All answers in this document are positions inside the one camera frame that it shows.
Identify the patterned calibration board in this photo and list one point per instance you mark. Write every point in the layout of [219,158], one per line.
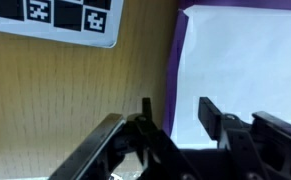
[84,22]

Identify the purple file folder with papers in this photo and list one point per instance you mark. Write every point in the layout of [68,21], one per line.
[235,52]

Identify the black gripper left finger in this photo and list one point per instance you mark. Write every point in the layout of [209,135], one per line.
[106,147]

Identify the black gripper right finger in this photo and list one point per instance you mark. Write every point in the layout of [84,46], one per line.
[260,150]

